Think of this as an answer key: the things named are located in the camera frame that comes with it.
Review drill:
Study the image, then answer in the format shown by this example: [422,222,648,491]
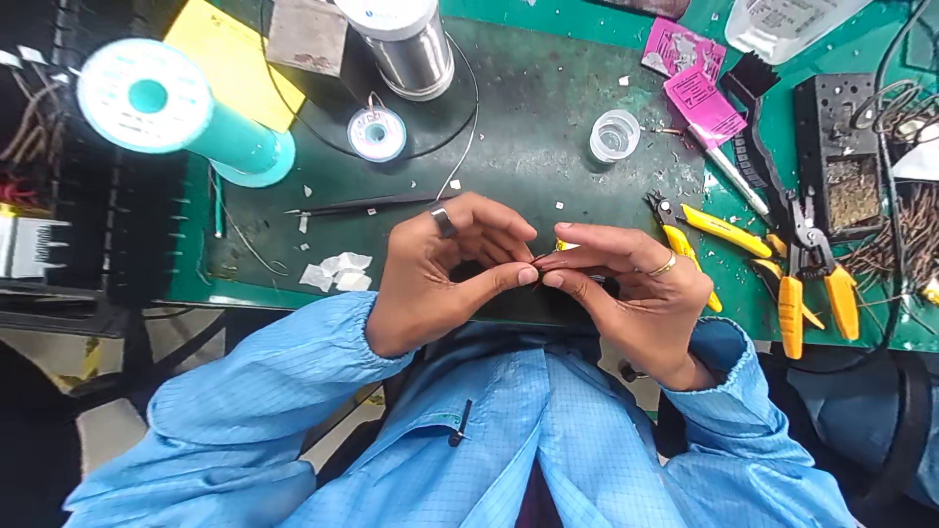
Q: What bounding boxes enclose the person's body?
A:
[275,321,709,528]

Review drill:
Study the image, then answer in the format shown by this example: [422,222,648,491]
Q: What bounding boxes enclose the black soldering iron stand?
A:
[794,72,890,243]

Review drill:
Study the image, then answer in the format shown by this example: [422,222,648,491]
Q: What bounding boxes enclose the white box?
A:
[0,211,70,283]

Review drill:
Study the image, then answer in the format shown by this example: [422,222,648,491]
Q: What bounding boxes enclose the black pen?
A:
[448,399,473,448]

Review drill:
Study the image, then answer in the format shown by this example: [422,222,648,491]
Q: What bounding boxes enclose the grey metal block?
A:
[266,0,377,105]

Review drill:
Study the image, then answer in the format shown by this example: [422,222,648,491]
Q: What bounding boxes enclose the black brush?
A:
[720,50,792,221]

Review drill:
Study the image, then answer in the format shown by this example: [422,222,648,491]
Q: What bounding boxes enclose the thick black cable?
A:
[770,0,934,375]

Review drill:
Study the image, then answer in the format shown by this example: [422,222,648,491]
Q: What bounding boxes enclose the thin black cable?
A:
[260,0,481,160]

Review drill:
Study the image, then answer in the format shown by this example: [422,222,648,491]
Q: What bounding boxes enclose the bundle of brown cables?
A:
[0,47,74,202]

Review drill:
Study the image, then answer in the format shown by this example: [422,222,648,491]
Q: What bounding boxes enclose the person's right forearm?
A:
[660,317,858,528]

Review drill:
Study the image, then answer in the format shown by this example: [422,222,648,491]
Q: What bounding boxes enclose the black chair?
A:
[0,339,86,528]

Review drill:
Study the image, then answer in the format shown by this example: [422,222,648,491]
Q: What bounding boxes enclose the orange-handled wire stripper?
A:
[776,188,861,361]

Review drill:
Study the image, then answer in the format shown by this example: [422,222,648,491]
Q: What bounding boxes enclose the dark work mat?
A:
[197,16,709,325]

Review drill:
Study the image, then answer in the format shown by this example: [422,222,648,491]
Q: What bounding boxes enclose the white metallic pen tool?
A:
[687,123,771,218]

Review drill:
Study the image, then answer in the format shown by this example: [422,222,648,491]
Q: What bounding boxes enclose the yellow-handled side cutters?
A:
[644,190,774,313]

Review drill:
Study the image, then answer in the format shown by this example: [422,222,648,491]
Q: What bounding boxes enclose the pile of brown wires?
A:
[840,182,939,300]

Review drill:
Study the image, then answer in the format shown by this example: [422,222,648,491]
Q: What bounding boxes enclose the large teal spool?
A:
[78,38,296,188]

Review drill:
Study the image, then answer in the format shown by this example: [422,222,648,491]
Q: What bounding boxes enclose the yellow paper sheet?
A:
[163,0,308,134]

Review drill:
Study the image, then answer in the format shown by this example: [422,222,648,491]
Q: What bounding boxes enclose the small white solder spool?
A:
[346,91,407,163]

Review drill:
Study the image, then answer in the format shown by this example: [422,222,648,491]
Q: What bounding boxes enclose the large silver solder spool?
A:
[335,0,456,102]

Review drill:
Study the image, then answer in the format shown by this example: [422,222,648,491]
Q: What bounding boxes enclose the coiled grey cable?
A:
[850,78,927,133]

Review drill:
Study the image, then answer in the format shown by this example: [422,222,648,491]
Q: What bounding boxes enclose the small clear plastic cup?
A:
[589,109,641,164]

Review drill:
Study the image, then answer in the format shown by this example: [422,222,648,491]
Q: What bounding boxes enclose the person's left forearm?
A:
[64,290,416,528]

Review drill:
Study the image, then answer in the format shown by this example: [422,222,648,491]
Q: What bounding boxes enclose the black rack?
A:
[0,0,195,338]

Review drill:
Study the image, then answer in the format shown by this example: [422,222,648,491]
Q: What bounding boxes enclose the person's left hand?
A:
[365,192,540,359]

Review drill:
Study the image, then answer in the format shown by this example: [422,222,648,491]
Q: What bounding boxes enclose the green table mat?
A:
[156,0,939,353]

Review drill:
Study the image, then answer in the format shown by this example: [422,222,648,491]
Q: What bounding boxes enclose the pink printed packet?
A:
[663,65,748,151]
[642,17,727,83]

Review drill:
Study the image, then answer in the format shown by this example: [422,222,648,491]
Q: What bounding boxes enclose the orange and black handled pliers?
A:
[750,233,826,331]

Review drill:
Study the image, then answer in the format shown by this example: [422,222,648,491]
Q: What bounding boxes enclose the person's right hand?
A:
[540,222,717,392]

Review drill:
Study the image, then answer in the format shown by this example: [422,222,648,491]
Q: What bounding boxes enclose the thin silver solder wire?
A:
[436,31,481,202]

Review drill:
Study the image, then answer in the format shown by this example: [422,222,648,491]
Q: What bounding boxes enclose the dark brown object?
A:
[593,0,692,20]

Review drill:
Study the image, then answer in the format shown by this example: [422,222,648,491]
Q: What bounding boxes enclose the clear plastic container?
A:
[724,0,874,66]

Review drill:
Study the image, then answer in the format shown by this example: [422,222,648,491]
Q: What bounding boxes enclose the thin silver wire piece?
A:
[210,167,290,278]

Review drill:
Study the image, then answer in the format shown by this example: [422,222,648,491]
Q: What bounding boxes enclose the black tweezers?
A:
[285,191,457,218]

